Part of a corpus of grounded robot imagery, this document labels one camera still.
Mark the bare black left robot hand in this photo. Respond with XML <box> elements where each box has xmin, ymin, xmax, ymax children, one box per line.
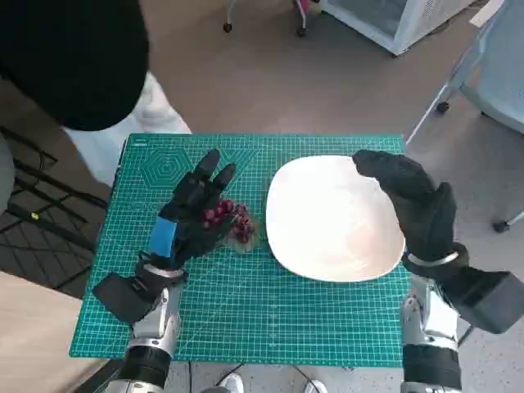
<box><xmin>146</xmin><ymin>149</ymin><xmax>237</xmax><ymax>270</ymax></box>

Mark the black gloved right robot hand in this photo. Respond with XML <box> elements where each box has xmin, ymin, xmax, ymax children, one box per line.
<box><xmin>351</xmin><ymin>150</ymin><xmax>459</xmax><ymax>262</ymax></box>

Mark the red toy grape bunch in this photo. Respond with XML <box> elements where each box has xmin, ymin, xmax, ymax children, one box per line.
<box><xmin>202</xmin><ymin>199</ymin><xmax>262</xmax><ymax>254</ymax></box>

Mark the white square plate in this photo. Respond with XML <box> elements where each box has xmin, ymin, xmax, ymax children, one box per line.
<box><xmin>264</xmin><ymin>155</ymin><xmax>406</xmax><ymax>283</ymax></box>

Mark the green cutting mat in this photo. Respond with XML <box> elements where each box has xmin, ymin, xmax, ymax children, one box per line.
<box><xmin>68</xmin><ymin>133</ymin><xmax>410</xmax><ymax>368</ymax></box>

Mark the light blue wheeled chair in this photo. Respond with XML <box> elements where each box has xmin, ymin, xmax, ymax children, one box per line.
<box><xmin>404</xmin><ymin>0</ymin><xmax>524</xmax><ymax>234</ymax></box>

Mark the grey rounded seat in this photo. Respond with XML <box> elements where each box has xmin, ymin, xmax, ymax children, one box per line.
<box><xmin>0</xmin><ymin>133</ymin><xmax>17</xmax><ymax>215</ymax></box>

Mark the white glass-front cabinet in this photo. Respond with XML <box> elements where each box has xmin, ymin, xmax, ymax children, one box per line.
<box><xmin>321</xmin><ymin>0</ymin><xmax>480</xmax><ymax>57</ymax></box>

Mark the person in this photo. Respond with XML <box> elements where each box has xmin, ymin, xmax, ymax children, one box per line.
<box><xmin>0</xmin><ymin>0</ymin><xmax>193</xmax><ymax>197</ymax></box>

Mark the office chair with castors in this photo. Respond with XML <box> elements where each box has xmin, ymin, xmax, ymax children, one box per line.
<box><xmin>223</xmin><ymin>0</ymin><xmax>313</xmax><ymax>38</ymax></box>

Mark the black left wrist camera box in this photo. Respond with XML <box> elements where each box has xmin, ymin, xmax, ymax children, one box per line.
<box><xmin>92</xmin><ymin>273</ymin><xmax>165</xmax><ymax>325</ymax></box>

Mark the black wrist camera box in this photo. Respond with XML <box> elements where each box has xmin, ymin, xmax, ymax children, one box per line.
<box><xmin>92</xmin><ymin>273</ymin><xmax>165</xmax><ymax>325</ymax></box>
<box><xmin>444</xmin><ymin>265</ymin><xmax>524</xmax><ymax>335</ymax></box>

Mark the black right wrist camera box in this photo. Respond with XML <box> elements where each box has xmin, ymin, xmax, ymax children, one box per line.
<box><xmin>444</xmin><ymin>265</ymin><xmax>524</xmax><ymax>335</ymax></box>

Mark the black wire rack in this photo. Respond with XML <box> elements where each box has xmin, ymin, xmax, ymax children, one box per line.
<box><xmin>0</xmin><ymin>126</ymin><xmax>112</xmax><ymax>290</ymax></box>

